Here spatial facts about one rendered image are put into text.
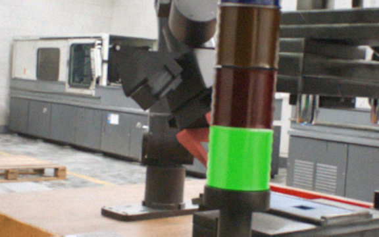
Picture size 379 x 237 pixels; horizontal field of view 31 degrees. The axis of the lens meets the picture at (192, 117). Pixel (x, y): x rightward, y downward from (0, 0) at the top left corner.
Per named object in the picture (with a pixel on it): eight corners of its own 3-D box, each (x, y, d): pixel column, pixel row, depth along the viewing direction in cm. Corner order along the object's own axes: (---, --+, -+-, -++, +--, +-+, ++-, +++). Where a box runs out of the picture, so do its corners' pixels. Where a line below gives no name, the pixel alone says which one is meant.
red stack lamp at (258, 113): (240, 123, 44) (244, 70, 43) (287, 129, 41) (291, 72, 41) (196, 122, 41) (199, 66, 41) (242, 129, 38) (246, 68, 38)
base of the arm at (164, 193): (226, 163, 114) (197, 158, 119) (128, 167, 100) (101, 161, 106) (223, 210, 114) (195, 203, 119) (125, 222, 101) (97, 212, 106)
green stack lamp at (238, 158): (237, 178, 44) (240, 126, 44) (283, 187, 41) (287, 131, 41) (192, 182, 41) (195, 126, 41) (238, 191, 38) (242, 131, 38)
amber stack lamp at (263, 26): (244, 68, 43) (248, 14, 43) (291, 69, 41) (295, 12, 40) (199, 64, 41) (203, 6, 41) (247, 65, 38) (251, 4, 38)
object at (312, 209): (251, 192, 81) (252, 167, 81) (362, 216, 70) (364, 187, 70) (207, 196, 76) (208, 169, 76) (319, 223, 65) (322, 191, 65)
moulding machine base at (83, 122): (6, 134, 1185) (8, 77, 1180) (59, 134, 1249) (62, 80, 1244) (214, 184, 756) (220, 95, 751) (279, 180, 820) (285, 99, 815)
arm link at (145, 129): (200, 130, 106) (196, 127, 112) (143, 126, 105) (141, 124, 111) (197, 170, 106) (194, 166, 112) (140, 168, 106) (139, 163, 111)
